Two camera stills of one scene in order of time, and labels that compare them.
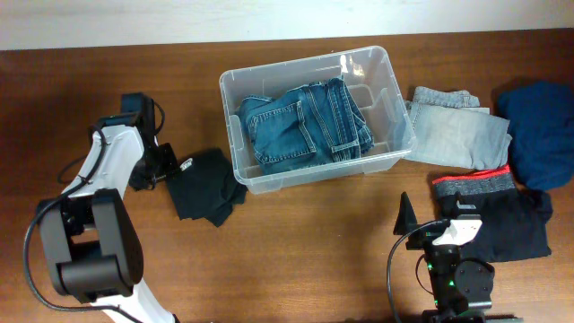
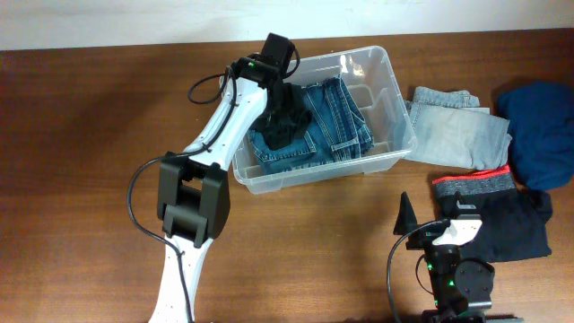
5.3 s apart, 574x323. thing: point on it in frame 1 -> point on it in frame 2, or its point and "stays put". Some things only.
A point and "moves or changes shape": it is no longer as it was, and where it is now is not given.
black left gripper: [169, 167] -> [284, 100]
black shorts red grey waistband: [514, 221] stays put
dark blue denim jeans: [305, 128] stays put
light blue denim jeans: [451, 129] stays put
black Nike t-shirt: [204, 186] moves or changes shape
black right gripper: [404, 222] stays put
